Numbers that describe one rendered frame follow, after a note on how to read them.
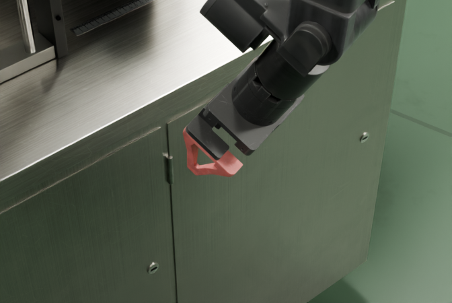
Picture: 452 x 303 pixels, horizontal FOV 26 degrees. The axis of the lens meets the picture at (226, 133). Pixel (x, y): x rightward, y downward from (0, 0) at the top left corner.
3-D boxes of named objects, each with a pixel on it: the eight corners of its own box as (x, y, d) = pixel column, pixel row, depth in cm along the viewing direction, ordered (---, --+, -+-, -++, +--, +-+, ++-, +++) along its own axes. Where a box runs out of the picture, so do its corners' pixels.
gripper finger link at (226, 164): (157, 161, 103) (190, 120, 96) (195, 122, 108) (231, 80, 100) (203, 205, 103) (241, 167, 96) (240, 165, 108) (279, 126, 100)
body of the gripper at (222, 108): (198, 115, 98) (229, 79, 92) (252, 61, 104) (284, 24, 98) (245, 160, 98) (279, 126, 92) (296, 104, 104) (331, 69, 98)
